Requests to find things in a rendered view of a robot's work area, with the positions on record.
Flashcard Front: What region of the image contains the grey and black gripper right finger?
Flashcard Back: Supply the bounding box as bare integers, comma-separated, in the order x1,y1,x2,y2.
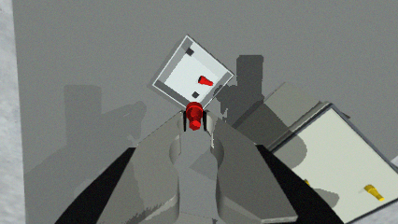
203,109,345,224

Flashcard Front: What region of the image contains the red wire connector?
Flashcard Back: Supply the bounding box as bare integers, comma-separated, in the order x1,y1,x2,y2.
186,102,203,131
198,76,213,86

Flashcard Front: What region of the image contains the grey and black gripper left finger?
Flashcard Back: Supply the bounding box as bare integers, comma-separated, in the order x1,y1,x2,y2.
54,110,187,224

